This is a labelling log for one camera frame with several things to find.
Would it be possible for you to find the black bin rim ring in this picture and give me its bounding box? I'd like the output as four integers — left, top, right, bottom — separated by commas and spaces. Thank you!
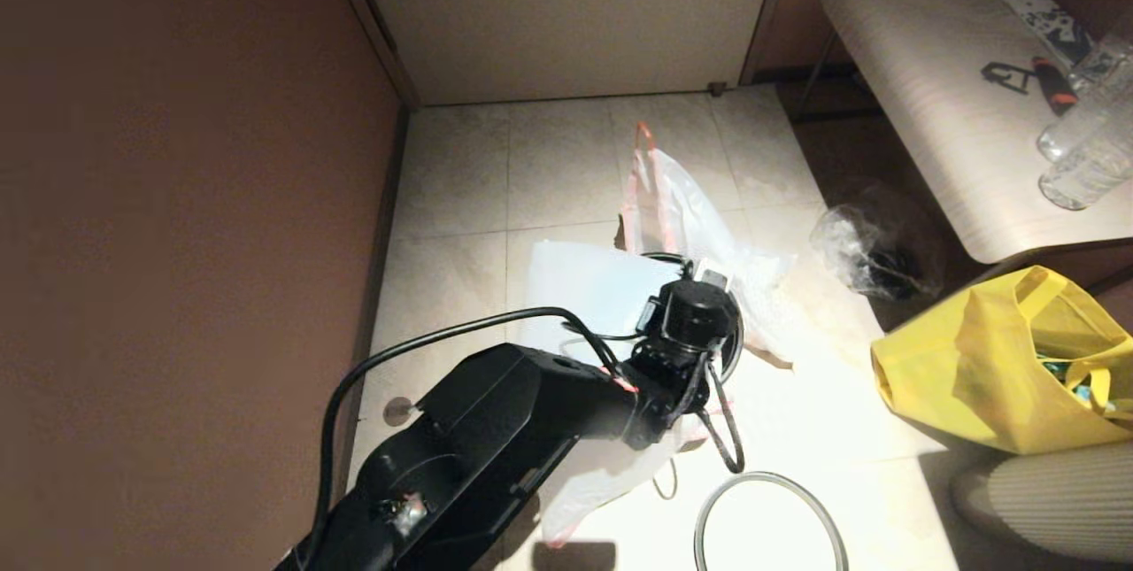
693, 471, 849, 571

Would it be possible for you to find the new white plastic bag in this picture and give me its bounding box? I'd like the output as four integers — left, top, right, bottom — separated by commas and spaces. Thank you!
518, 239, 709, 547

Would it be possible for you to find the used red-printed trash bag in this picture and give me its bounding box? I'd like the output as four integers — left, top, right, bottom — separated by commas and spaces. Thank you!
617, 121, 798, 370

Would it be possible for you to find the crumpled clear plastic bag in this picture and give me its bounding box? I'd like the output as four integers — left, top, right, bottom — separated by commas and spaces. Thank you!
810, 204, 939, 302

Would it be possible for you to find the yellow shopping bag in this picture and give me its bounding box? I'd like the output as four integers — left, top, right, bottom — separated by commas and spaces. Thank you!
872, 266, 1133, 457

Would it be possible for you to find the black cylindrical left wrist motor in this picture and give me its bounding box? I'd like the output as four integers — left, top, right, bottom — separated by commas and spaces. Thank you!
659, 279, 743, 349

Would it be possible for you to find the dark robot chest edge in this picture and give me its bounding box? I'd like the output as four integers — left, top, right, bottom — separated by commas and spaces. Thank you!
531, 542, 616, 571

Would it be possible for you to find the black metal table leg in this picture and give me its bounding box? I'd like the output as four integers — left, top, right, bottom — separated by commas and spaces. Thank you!
788, 29, 840, 122

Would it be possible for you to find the white cabinet panel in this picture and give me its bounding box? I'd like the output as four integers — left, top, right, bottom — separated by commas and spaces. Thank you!
345, 0, 784, 104

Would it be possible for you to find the beige ribbed cushion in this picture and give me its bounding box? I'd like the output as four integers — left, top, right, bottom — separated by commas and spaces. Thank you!
952, 447, 1133, 565

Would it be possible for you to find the teal crumpled packaging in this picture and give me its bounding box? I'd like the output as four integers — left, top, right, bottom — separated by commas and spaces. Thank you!
1040, 357, 1114, 414

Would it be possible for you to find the beige wood-grain table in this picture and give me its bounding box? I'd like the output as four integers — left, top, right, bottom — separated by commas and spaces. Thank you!
821, 0, 1133, 264

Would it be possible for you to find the black clip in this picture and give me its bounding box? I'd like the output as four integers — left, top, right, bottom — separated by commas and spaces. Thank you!
981, 63, 1030, 96

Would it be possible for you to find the clear plastic bottle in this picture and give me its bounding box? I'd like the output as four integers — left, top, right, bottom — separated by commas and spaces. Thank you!
1040, 137, 1133, 211
1073, 18, 1133, 94
1037, 66, 1133, 163

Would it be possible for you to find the red black hand tool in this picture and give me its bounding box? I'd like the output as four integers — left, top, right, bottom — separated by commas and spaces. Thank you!
1031, 56, 1079, 116

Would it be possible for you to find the blue white printed paper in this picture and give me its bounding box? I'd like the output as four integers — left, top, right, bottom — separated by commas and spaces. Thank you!
1005, 0, 1100, 67

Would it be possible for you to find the black left wrist camera cable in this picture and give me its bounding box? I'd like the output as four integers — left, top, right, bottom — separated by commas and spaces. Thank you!
695, 359, 746, 475

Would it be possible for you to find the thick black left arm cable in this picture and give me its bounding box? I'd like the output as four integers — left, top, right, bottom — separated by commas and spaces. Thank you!
314, 307, 620, 554

